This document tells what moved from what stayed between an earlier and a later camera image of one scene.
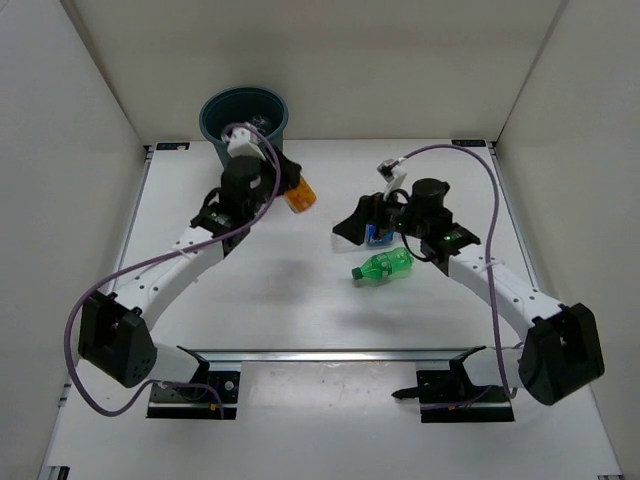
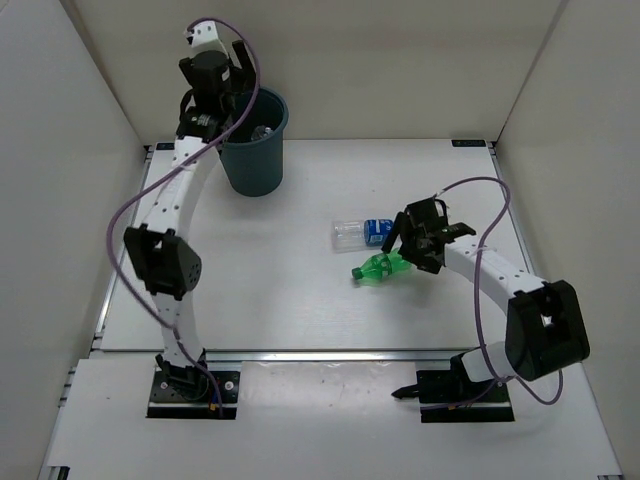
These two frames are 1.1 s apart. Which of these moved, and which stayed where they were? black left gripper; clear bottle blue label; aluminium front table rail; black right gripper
Moved: black left gripper; black right gripper
Stayed: clear bottle blue label; aluminium front table rail
